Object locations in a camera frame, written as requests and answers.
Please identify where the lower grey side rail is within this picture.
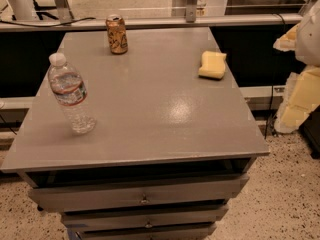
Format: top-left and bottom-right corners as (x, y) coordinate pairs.
(240, 85), (285, 111)

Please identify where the yellow sponge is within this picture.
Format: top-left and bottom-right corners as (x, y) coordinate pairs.
(198, 51), (226, 80)

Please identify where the grey metal rail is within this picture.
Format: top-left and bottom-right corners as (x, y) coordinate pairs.
(0, 13), (302, 33)

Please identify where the black cable on rail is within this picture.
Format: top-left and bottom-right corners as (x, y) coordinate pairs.
(0, 16), (97, 28)

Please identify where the middle grey drawer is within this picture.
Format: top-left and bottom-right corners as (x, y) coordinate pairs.
(62, 202), (228, 232)

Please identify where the clear plastic water bottle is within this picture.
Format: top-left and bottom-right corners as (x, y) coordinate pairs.
(47, 53), (96, 134)

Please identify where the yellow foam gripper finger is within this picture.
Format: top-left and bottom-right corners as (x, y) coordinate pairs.
(274, 65), (320, 134)
(273, 24), (298, 52)

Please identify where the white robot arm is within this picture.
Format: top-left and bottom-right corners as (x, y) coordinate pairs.
(273, 0), (320, 134)

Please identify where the metal bracket on rail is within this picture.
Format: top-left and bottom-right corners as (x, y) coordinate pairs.
(186, 0), (198, 23)

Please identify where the top grey drawer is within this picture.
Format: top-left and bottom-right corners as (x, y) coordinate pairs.
(29, 173), (249, 212)

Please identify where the grey drawer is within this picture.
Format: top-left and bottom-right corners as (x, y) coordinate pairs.
(80, 222), (216, 240)
(29, 173), (249, 212)
(62, 202), (228, 232)

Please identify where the bottom grey drawer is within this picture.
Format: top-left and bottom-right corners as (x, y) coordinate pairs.
(80, 222), (216, 240)

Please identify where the orange soda can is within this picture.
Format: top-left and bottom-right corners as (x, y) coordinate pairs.
(106, 14), (128, 54)

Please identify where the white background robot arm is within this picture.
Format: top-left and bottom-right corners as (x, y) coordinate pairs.
(7, 0), (37, 21)

